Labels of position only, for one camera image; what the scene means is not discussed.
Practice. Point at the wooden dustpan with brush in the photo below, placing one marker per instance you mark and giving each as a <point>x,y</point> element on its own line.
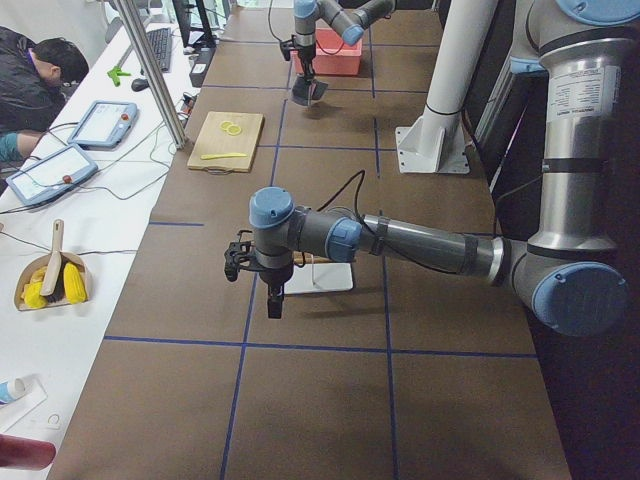
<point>41,283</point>

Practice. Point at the black computer keyboard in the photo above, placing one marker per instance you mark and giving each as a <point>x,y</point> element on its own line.
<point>161,43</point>

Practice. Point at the grey cleaning cloth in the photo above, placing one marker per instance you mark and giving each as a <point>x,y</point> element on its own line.
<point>305,91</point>

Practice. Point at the yellow toy corn cob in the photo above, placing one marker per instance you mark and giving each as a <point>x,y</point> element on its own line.
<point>74,287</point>

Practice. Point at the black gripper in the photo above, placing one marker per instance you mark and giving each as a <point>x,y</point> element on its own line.
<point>306,59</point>

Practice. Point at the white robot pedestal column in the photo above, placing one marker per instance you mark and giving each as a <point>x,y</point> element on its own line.
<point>435,143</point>

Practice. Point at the inner wooden rack bar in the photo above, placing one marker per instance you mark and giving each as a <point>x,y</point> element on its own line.
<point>301,259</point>

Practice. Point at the person in black jacket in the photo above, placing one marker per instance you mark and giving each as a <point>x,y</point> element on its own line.
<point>32,79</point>

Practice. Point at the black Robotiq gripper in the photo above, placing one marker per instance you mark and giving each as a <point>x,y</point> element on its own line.
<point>273,276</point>

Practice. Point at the white blue tube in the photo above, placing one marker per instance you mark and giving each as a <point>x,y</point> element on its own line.
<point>12,390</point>

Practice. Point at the near blue teach pendant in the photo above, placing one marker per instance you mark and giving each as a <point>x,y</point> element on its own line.
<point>52,176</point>

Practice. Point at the yellow plastic knife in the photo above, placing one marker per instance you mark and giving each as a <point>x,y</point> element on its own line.
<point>222,155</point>

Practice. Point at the blue teach pendant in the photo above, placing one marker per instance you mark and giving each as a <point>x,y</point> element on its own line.
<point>104,125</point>
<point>52,176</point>

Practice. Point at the red cylinder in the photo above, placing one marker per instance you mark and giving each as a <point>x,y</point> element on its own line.
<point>27,454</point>

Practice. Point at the black computer mouse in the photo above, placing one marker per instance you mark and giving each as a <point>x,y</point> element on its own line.
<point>139,84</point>

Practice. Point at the white rack base tray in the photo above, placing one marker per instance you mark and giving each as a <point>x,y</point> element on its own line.
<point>320,278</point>

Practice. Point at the far blue teach pendant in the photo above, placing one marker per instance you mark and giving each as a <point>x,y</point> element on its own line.
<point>104,125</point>

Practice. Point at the bamboo cutting board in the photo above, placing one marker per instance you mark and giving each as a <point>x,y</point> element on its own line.
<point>212,139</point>

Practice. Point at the pink plastic bin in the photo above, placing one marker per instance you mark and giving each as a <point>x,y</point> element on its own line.
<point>334,57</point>

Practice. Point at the green plastic clamp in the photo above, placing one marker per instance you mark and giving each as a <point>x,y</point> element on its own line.
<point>115,74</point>

